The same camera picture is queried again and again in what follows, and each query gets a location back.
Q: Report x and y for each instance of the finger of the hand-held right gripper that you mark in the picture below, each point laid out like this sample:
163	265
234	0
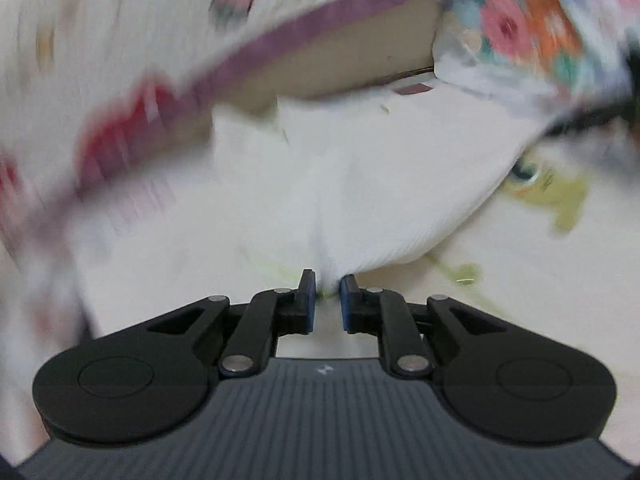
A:
595	117

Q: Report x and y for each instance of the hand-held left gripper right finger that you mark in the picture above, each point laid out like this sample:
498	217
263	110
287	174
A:
343	310

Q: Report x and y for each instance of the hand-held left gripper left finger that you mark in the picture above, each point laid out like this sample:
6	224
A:
311	310

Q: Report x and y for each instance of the white baby garment green monster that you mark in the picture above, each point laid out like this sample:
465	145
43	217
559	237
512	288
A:
390	185

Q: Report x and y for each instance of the floral blanket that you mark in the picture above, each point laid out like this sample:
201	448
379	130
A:
510	20

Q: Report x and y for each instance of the bear print pillow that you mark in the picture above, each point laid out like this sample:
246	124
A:
125	35

